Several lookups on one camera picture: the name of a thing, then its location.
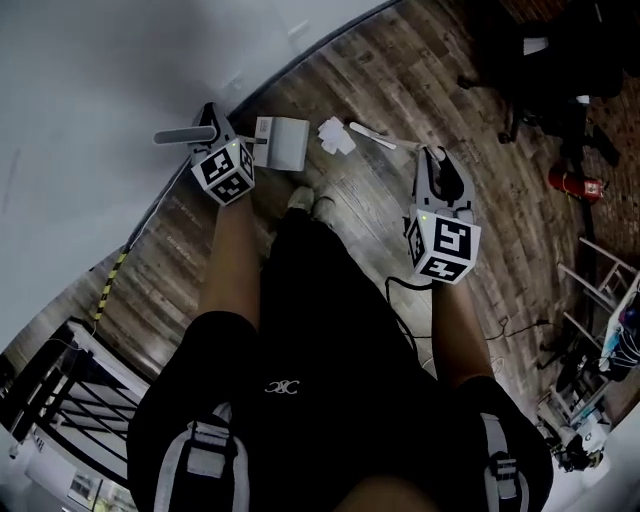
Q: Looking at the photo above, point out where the grey right backpack strap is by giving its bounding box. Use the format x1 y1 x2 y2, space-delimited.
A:
478 411 532 512

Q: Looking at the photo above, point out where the grey left backpack strap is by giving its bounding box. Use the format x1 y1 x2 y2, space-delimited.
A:
153 401 251 512

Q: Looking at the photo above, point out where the black cable on floor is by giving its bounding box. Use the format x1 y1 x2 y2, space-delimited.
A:
486 315 552 342

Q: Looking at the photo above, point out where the yellow black striped strip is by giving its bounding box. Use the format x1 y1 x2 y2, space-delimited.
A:
89 251 131 322

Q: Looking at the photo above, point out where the person's left forearm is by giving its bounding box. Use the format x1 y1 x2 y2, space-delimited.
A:
198 193 262 332

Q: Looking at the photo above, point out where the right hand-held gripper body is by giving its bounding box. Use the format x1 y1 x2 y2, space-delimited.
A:
402 187 483 287

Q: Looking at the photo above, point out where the white cable along wall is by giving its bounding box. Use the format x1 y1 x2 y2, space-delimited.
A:
123 163 195 252

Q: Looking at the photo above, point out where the person's right shoe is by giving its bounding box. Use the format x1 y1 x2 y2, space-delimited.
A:
311 195 338 222

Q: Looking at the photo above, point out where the black office chair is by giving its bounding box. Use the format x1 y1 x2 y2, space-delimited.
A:
456 0 627 146

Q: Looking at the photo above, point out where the person's shoe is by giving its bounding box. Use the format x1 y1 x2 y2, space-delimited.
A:
288 185 316 212
311 195 338 222

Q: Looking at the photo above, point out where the red fire extinguisher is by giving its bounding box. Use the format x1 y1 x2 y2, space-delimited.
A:
547 160 610 204

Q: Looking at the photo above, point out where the cluttered white table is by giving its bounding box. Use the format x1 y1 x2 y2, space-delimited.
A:
597 277 640 384

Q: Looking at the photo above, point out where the wooden plank floor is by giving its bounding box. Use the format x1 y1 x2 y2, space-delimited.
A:
0 0 640 454

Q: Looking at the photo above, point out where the grey backpack strap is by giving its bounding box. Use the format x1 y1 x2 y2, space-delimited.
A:
478 411 532 512
153 401 251 512

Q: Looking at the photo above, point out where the black metal rack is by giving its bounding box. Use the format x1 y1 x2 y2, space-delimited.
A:
0 316 152 484

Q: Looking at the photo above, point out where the white metal frame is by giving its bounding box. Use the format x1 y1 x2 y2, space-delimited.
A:
556 236 640 352

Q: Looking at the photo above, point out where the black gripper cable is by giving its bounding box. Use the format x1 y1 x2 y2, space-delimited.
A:
383 276 437 352

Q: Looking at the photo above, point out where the person's right forearm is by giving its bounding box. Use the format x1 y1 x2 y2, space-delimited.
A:
428 277 495 390

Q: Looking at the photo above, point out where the person's black clothing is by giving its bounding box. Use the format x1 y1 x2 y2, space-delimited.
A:
126 206 555 512

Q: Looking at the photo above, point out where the white paper trash piece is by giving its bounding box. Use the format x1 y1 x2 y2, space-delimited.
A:
323 133 357 157
317 116 347 144

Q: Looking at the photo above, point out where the black tripod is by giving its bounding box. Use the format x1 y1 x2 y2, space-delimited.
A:
536 318 604 372

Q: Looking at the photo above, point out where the white broom stick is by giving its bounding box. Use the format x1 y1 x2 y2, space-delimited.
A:
348 121 447 162

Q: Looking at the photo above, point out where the person's left shoe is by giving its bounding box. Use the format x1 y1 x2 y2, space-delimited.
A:
288 185 316 212

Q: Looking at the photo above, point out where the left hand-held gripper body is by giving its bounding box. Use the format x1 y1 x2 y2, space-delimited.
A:
188 130 257 207

